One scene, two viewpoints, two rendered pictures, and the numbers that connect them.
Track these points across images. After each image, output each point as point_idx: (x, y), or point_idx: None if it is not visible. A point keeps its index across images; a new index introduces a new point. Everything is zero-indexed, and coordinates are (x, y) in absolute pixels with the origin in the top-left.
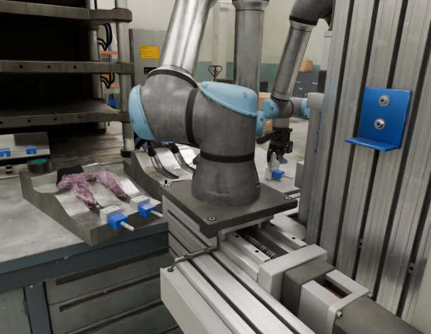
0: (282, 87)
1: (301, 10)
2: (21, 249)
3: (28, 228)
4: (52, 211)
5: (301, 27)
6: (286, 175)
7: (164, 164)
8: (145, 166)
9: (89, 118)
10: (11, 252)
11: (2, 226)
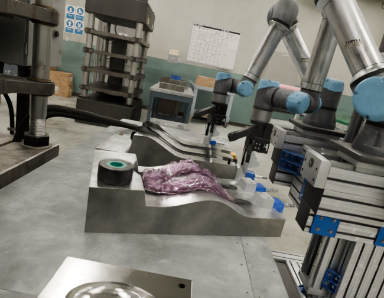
0: (260, 72)
1: (289, 18)
2: (263, 272)
3: (205, 255)
4: (199, 223)
5: (284, 30)
6: (218, 142)
7: (173, 145)
8: (169, 149)
9: None
10: (266, 280)
11: (182, 271)
